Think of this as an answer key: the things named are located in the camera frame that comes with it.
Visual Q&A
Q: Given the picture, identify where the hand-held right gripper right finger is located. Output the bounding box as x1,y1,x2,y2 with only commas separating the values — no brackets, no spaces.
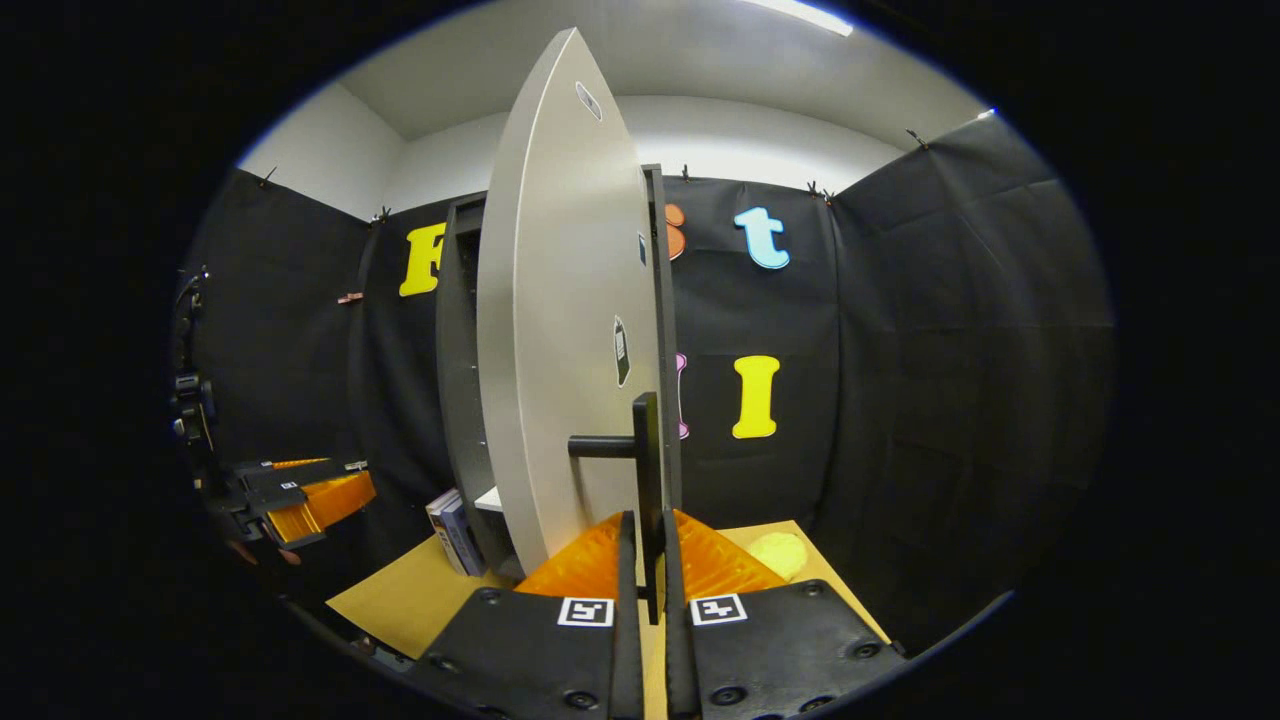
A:
660,507,909,720

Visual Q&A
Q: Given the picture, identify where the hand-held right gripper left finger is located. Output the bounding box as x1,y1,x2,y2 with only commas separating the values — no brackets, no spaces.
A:
405,510,644,720

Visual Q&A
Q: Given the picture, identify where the dark grey cabinet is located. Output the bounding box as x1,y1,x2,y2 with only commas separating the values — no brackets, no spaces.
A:
435,165,686,583

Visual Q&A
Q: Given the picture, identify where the black door handle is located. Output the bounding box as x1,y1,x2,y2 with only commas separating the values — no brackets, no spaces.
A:
568,392,666,626

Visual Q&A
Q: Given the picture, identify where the beige cabinet door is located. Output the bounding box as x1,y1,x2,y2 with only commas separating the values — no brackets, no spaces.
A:
476,27,666,576

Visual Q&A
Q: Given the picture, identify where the white book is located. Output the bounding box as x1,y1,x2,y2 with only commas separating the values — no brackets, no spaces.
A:
425,488,466,576

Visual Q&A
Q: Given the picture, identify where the grey blue book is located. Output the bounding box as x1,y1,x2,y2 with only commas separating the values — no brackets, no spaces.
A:
440,497,489,578

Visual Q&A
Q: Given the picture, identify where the black backdrop cloth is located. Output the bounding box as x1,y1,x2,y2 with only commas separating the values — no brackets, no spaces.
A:
175,112,1116,651

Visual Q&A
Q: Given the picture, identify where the ceiling light panel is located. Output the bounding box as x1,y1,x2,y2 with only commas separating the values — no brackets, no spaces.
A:
745,0,855,38

